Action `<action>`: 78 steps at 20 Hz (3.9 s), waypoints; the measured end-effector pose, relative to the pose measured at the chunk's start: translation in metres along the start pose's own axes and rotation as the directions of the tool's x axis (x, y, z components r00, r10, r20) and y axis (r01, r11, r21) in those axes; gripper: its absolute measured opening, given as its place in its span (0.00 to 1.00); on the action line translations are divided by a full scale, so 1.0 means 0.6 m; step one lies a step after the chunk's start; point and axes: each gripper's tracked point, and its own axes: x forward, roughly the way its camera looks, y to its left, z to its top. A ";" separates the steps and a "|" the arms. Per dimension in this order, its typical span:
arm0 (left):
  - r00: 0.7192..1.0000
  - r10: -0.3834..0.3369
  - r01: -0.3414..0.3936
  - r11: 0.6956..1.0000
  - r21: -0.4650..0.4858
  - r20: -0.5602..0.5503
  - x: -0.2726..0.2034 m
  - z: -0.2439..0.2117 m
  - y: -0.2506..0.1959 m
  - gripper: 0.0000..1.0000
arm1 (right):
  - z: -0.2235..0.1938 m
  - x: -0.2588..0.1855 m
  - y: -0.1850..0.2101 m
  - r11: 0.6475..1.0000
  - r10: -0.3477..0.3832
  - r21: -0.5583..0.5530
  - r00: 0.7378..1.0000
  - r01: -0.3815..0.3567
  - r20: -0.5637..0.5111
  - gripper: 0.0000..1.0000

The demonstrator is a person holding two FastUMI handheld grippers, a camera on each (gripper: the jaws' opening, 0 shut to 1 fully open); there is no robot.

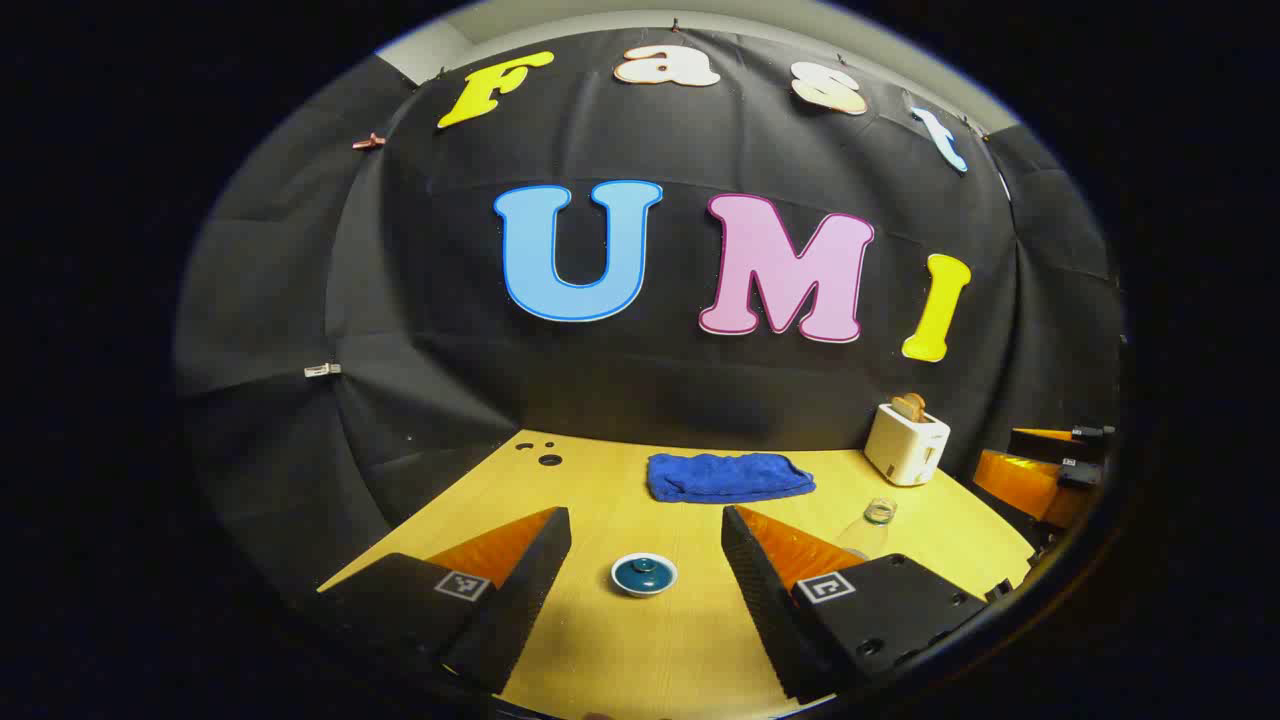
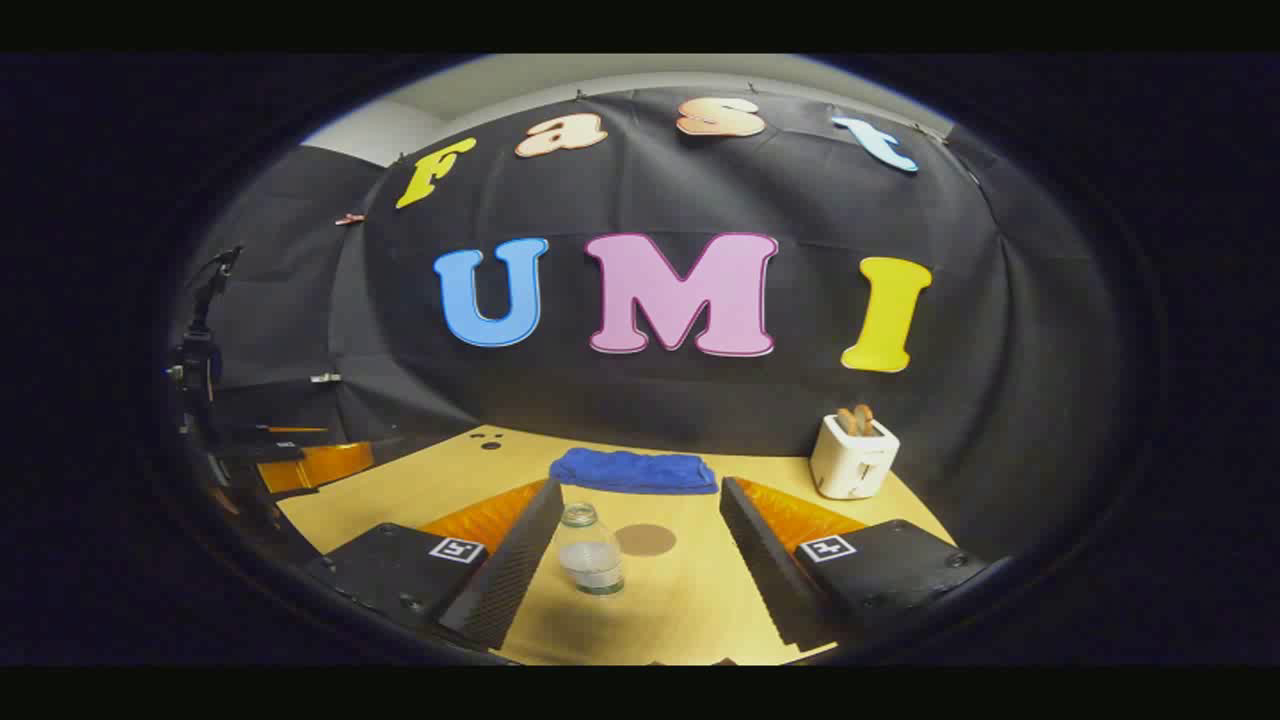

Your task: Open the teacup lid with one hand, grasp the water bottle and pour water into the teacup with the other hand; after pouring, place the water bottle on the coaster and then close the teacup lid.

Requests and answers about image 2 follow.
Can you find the white toaster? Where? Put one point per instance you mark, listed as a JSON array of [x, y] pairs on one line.
[[848, 465]]

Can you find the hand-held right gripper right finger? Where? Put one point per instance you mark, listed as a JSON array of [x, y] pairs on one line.
[[765, 570]]

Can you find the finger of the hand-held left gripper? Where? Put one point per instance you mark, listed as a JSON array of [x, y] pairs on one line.
[[285, 436], [325, 462]]

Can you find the round brown coaster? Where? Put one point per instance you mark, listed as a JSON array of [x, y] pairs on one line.
[[650, 541]]

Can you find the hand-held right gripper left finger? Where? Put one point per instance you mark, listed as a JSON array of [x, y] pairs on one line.
[[515, 570]]

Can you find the black backdrop cloth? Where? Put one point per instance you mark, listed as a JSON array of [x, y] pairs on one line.
[[700, 400]]

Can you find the clear plastic water bottle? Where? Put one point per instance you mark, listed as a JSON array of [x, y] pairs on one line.
[[590, 560]]

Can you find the toasted bread slice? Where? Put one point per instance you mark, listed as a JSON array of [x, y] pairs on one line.
[[865, 418], [847, 422]]

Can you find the blue towel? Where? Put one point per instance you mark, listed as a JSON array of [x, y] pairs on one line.
[[635, 472]]

